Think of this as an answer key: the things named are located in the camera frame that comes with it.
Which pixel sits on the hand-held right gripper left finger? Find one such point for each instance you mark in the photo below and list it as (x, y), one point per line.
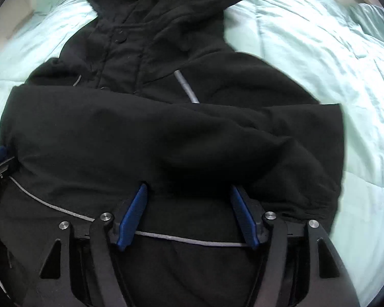
(132, 212)

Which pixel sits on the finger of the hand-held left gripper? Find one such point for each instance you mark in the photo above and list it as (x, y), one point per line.
(3, 166)

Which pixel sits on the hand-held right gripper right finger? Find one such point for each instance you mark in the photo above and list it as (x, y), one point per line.
(244, 212)

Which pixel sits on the black hooded jacket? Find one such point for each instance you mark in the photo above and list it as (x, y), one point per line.
(166, 134)

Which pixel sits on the mint green quilt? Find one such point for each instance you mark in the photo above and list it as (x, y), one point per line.
(307, 54)

